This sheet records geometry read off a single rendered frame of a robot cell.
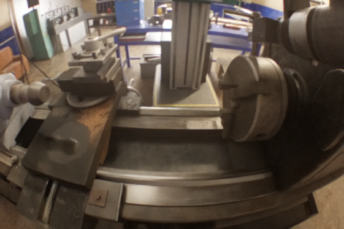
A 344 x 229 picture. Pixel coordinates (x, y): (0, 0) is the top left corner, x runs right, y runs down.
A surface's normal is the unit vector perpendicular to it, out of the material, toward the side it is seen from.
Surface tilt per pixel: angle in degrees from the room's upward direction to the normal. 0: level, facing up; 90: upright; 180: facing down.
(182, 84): 90
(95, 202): 0
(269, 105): 58
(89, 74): 0
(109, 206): 0
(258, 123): 78
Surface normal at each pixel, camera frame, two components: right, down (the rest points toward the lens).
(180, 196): 0.03, -0.77
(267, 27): 0.01, 0.31
